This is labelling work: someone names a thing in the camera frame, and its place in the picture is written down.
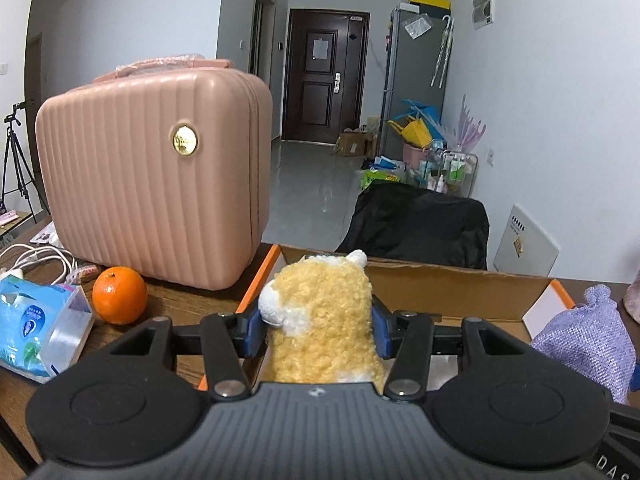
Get yellow white hamster plush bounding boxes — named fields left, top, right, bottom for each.
left=258, top=249, right=386, bottom=391

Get purple linen drawstring pouch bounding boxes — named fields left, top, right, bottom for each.
left=532, top=284, right=636, bottom=404

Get pink ceramic vase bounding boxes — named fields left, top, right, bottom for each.
left=623, top=271, right=640, bottom=324

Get red cardboard box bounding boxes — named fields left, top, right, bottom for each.
left=196, top=242, right=577, bottom=392

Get orange fruit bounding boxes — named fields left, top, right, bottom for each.
left=91, top=266, right=148, bottom=325

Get white flat panel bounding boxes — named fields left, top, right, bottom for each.
left=492, top=204, right=560, bottom=276

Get cardboard box on floor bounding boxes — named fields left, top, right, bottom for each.
left=334, top=131, right=372, bottom=157

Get yellow bag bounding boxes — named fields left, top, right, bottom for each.
left=387, top=117, right=433, bottom=150

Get pink ribbed suitcase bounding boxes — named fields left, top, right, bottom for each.
left=36, top=56, right=272, bottom=290

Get blue tissue package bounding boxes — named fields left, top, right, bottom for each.
left=1, top=274, right=94, bottom=384

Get grey refrigerator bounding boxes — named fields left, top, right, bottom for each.
left=380, top=3, right=451, bottom=159

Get dark brown door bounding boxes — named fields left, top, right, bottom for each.
left=282, top=9, right=369, bottom=144

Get wire rack with bottles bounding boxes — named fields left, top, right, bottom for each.
left=416, top=148, right=478, bottom=197

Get white cables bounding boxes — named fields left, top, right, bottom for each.
left=0, top=242, right=79, bottom=286

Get black camera tripod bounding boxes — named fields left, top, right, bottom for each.
left=1, top=101, right=49, bottom=220

